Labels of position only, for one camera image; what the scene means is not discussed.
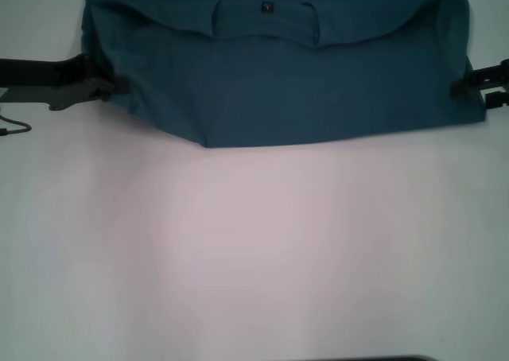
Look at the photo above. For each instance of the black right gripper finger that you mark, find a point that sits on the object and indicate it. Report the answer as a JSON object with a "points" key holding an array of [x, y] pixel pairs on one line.
{"points": [[497, 99], [481, 78]]}

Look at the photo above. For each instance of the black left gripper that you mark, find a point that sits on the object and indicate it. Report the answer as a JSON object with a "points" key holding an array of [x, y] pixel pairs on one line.
{"points": [[36, 74]]}

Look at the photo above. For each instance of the teal T-shirt with pink print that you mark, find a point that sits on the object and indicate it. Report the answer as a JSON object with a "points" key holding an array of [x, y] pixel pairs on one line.
{"points": [[298, 90]]}

